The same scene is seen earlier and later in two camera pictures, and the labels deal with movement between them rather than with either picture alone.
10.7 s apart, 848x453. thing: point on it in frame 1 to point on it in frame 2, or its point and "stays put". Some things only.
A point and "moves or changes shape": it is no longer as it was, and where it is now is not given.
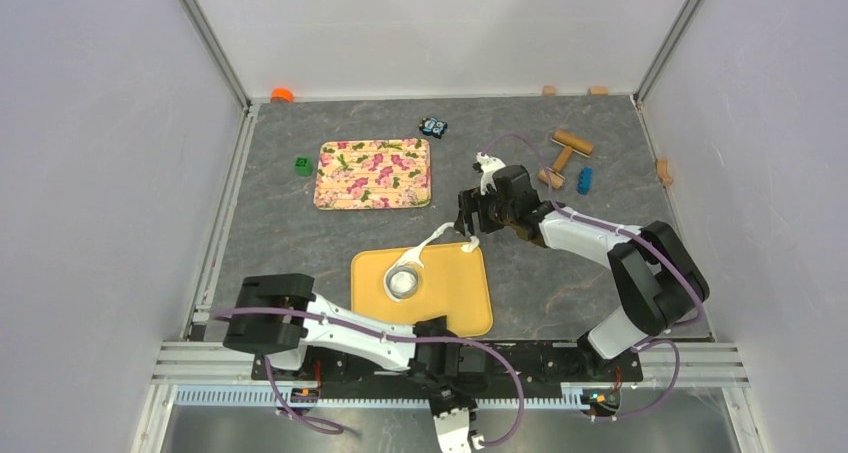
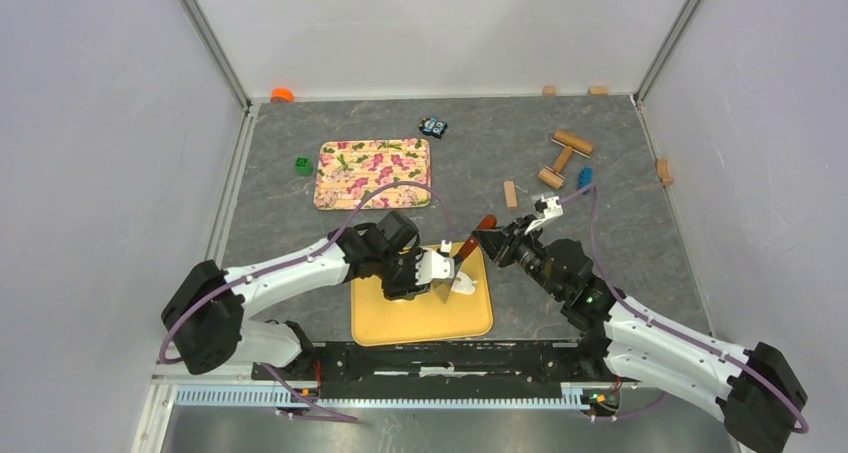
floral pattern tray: x=373 y=174 stays put
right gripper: x=472 y=202 to x=502 y=243
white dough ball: x=404 y=282 moves or changes shape
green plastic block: x=304 y=166 stays put
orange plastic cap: x=282 y=92 stays put
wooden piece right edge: x=663 y=171 stays put
